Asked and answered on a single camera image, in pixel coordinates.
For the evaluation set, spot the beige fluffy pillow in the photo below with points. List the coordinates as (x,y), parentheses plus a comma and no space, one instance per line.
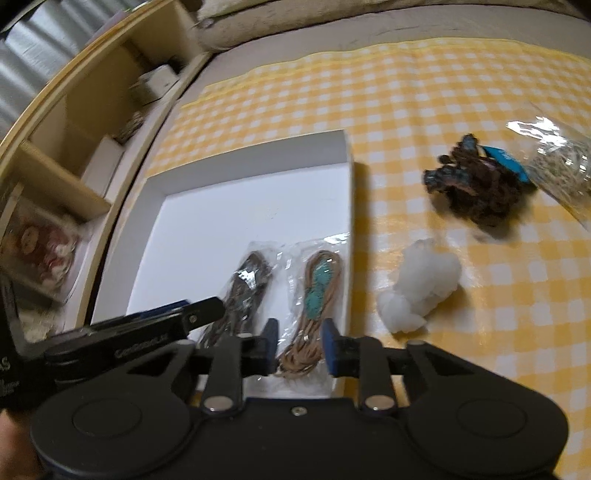
(240,23)

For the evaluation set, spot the grey mattress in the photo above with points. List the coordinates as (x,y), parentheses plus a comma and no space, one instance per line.
(286,50)

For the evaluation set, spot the white cardboard box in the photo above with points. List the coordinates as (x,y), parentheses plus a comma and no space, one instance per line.
(221,207)

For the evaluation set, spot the white tissue box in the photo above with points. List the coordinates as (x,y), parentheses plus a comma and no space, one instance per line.
(154,83)

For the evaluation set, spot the clear plastic toy package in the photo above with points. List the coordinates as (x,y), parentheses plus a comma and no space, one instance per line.
(37,249)

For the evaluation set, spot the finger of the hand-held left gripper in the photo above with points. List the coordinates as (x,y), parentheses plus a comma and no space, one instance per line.
(161,308)
(205,314)

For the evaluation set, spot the yellow checkered cloth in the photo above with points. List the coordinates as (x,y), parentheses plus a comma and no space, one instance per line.
(369,92)

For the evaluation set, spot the wooden shelf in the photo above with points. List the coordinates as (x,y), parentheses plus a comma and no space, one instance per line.
(46,157)

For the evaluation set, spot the bag of beige beads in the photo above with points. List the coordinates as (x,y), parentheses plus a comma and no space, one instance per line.
(563,161)

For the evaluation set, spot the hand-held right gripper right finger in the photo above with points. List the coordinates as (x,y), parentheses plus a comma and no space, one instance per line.
(329,347)

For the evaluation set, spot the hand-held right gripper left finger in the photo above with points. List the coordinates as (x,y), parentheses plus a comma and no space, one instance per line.
(270,344)

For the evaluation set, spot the blue plastic packet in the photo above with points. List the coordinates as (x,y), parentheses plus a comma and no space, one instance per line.
(508,161)

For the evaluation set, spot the white cotton wad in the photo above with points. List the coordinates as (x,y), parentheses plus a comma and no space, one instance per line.
(420,286)

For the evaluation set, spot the dark brown yarn bundle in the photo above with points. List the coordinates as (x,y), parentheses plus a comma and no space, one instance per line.
(480,194)

